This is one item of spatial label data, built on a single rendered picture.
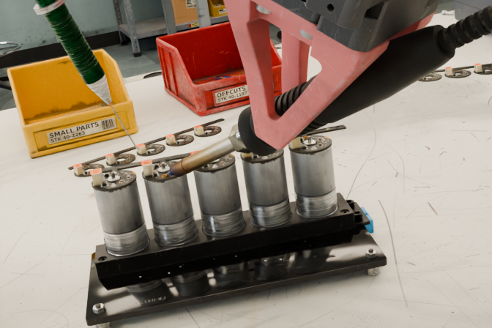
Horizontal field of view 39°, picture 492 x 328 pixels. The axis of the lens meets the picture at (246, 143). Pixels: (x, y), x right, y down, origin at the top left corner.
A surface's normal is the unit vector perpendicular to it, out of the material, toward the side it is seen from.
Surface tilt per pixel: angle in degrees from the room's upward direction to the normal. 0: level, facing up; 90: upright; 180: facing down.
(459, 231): 0
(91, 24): 90
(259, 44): 96
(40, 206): 0
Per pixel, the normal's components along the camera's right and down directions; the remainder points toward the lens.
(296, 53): -0.56, 0.33
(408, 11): 0.77, 0.52
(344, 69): -0.63, 0.62
